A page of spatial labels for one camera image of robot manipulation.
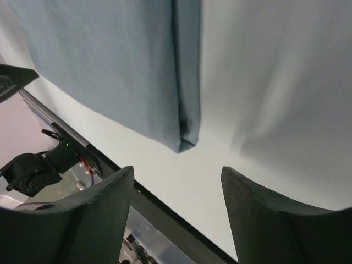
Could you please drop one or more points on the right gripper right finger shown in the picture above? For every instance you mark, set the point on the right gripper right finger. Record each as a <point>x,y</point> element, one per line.
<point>268,227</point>

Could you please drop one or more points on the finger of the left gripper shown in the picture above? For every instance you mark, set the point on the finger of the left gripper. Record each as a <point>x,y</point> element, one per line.
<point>14,79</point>

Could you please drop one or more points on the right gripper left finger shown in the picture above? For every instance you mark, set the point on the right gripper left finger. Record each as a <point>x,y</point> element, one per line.
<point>86,227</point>

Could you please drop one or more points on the grey-blue t shirt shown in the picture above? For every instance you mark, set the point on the grey-blue t shirt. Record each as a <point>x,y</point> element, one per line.
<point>134,62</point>

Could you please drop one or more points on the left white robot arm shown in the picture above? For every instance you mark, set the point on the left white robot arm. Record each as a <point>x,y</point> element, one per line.
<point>37,148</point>

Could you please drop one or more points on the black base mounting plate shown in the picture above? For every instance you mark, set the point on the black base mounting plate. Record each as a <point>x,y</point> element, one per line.
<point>156,234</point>

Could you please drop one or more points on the aluminium frame rail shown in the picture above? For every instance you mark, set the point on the aluminium frame rail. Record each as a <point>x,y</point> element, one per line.
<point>54,121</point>

